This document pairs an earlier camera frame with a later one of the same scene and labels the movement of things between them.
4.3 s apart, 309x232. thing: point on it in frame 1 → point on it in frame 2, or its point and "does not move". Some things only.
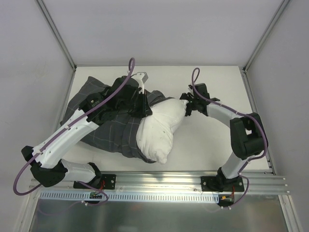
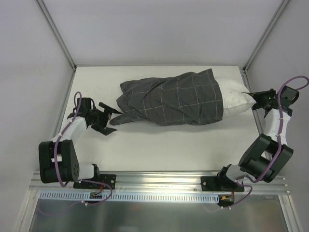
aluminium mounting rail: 172,182 does not move
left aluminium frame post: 54,28 does not move
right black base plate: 219,183 does not move
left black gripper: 144,106 → 100,118
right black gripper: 191,104 → 259,99
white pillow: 154,132 → 235,98
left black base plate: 100,181 does not move
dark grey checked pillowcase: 119,136 → 181,98
